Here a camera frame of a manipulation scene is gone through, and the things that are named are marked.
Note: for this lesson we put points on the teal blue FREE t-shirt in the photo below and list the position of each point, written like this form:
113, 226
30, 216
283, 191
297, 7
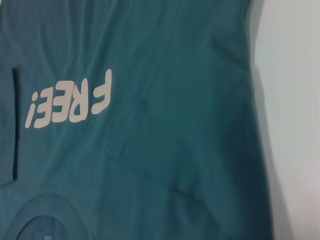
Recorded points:
162, 125

